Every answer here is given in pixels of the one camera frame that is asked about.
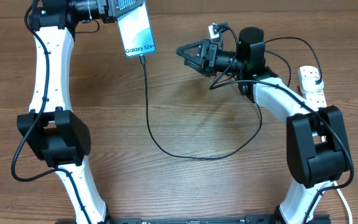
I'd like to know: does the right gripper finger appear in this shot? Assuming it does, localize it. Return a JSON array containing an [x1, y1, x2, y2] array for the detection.
[[176, 39, 206, 59], [184, 59, 211, 77]]

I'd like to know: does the Samsung Galaxy smartphone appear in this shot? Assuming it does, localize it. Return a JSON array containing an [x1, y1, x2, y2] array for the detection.
[[117, 1, 155, 57]]

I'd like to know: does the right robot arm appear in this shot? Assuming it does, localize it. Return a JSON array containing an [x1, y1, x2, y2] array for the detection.
[[177, 24, 354, 223]]

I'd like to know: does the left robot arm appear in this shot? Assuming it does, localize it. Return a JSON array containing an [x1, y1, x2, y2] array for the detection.
[[11, 1, 145, 223]]

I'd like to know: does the white USB charger plug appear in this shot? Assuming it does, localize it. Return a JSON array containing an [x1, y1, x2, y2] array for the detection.
[[300, 77, 324, 94]]

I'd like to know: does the white power strip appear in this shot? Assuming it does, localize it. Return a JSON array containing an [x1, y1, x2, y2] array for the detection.
[[298, 65, 327, 108]]

